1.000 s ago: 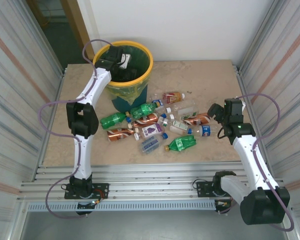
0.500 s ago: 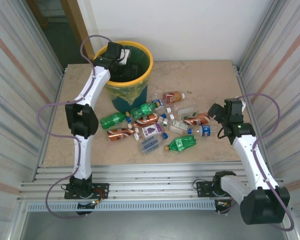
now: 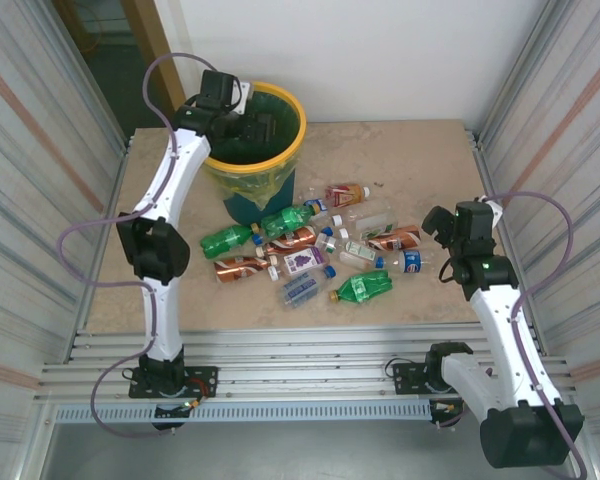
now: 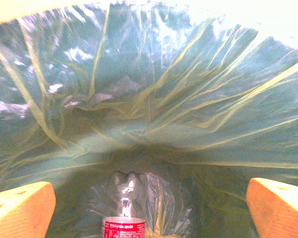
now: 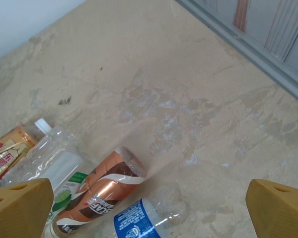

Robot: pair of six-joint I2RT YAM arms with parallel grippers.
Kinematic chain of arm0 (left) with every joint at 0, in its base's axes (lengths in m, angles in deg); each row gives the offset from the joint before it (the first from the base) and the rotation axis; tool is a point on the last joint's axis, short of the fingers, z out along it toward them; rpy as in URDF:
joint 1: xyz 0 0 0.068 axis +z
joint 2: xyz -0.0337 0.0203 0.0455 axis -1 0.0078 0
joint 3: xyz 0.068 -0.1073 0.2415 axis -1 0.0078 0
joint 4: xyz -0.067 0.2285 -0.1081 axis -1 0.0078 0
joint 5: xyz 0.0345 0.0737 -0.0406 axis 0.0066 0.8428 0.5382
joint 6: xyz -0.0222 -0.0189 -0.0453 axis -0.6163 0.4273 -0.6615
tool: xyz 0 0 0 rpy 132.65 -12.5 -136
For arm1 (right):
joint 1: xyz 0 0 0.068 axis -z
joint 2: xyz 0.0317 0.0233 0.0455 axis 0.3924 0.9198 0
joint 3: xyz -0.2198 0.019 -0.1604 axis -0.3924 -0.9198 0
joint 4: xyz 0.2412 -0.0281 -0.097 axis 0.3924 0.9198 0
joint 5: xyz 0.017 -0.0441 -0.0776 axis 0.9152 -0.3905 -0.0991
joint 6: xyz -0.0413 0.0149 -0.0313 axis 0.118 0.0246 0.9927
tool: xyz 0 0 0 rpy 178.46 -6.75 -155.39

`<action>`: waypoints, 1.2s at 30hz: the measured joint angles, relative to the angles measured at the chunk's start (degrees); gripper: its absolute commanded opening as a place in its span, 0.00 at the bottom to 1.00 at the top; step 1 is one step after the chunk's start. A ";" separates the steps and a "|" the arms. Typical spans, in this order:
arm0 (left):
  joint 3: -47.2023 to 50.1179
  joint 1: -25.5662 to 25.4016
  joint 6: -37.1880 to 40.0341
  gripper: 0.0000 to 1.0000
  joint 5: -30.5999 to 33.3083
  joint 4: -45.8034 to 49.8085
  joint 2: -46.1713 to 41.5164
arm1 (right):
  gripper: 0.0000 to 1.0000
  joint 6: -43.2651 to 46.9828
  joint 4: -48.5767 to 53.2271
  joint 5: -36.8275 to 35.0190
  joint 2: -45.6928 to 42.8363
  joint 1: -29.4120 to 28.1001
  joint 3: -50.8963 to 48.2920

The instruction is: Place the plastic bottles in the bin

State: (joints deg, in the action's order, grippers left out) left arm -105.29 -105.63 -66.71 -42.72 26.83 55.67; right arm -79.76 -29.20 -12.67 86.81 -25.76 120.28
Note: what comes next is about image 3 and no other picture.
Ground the clear bottle purple grape label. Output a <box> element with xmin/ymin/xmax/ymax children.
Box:
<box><xmin>268</xmin><ymin>246</ymin><xmax>331</xmax><ymax>282</ymax></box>

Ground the bottle with red orange label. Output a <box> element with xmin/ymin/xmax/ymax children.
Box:
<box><xmin>324</xmin><ymin>182</ymin><xmax>372</xmax><ymax>208</ymax></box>

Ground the clear bottle blue round logo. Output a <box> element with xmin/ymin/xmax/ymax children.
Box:
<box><xmin>375</xmin><ymin>249</ymin><xmax>435</xmax><ymax>276</ymax></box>

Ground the clear bottle blue patterned label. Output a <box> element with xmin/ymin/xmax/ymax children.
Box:
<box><xmin>279</xmin><ymin>265</ymin><xmax>338</xmax><ymax>310</ymax></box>

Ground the teal bin with yellow rim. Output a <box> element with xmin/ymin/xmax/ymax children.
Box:
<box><xmin>202</xmin><ymin>81</ymin><xmax>309</xmax><ymax>227</ymax></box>

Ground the grey slotted cable duct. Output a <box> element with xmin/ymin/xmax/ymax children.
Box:
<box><xmin>53</xmin><ymin>402</ymin><xmax>434</xmax><ymax>422</ymax></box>

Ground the large clear bottle green label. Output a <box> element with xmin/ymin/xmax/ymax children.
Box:
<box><xmin>331</xmin><ymin>198</ymin><xmax>399</xmax><ymax>237</ymax></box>

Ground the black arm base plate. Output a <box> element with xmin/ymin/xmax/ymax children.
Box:
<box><xmin>128</xmin><ymin>365</ymin><xmax>219</xmax><ymax>400</ymax></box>
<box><xmin>391</xmin><ymin>361</ymin><xmax>483</xmax><ymax>396</ymax></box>

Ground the wooden door frame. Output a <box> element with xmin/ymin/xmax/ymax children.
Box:
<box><xmin>121</xmin><ymin>0</ymin><xmax>187</xmax><ymax>119</ymax></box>

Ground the orange cable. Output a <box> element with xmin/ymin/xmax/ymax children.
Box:
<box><xmin>81</xmin><ymin>4</ymin><xmax>106</xmax><ymax>57</ymax></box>

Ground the yellow plastic bin liner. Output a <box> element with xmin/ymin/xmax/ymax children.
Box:
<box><xmin>204</xmin><ymin>158</ymin><xmax>294</xmax><ymax>211</ymax></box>

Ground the crushed green bottle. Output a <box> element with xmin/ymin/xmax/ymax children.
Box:
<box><xmin>328</xmin><ymin>270</ymin><xmax>395</xmax><ymax>305</ymax></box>

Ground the green soda bottle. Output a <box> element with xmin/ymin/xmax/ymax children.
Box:
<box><xmin>259</xmin><ymin>203</ymin><xmax>317</xmax><ymax>238</ymax></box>
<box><xmin>200</xmin><ymin>223</ymin><xmax>262</xmax><ymax>261</ymax></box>

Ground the corrugated metal enclosure panel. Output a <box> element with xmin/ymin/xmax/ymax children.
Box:
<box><xmin>472</xmin><ymin>0</ymin><xmax>600</xmax><ymax>480</ymax></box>
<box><xmin>0</xmin><ymin>0</ymin><xmax>131</xmax><ymax>480</ymax></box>

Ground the aluminium rail frame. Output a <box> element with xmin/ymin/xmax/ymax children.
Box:
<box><xmin>33</xmin><ymin>322</ymin><xmax>580</xmax><ymax>404</ymax></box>

